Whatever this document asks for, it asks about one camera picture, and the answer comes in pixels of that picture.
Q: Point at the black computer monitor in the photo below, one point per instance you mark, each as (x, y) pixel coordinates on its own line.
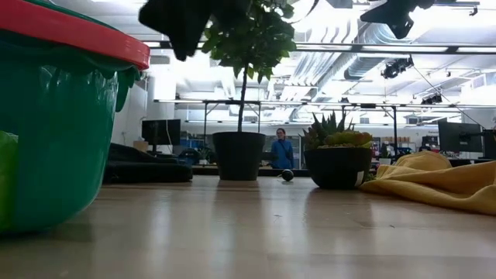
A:
(459, 135)
(160, 131)
(490, 143)

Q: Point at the yellow cloth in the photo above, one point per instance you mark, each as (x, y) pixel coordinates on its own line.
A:
(426, 182)

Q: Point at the green basket with orange rim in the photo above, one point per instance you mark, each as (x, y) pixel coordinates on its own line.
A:
(58, 135)

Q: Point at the black ceiling spotlight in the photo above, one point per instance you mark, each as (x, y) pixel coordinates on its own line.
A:
(395, 67)
(432, 100)

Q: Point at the black metal table frame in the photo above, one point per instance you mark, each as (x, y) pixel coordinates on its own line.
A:
(271, 172)

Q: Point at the succulents in black bowl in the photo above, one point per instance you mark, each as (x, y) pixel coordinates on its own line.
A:
(337, 166)

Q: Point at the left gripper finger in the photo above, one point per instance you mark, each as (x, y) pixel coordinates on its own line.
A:
(178, 23)

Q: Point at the leafy plant in black pot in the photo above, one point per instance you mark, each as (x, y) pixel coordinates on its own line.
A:
(238, 155)

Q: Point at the person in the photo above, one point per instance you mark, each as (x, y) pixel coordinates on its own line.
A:
(282, 151)

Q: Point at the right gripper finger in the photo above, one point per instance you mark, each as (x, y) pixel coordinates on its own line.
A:
(391, 15)

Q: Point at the dark toy plum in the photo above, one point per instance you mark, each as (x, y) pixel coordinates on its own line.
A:
(287, 175)

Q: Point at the black overhead rail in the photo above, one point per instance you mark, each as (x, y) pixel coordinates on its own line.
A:
(348, 48)

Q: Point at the cardboard box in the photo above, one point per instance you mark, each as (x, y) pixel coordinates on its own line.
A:
(140, 146)

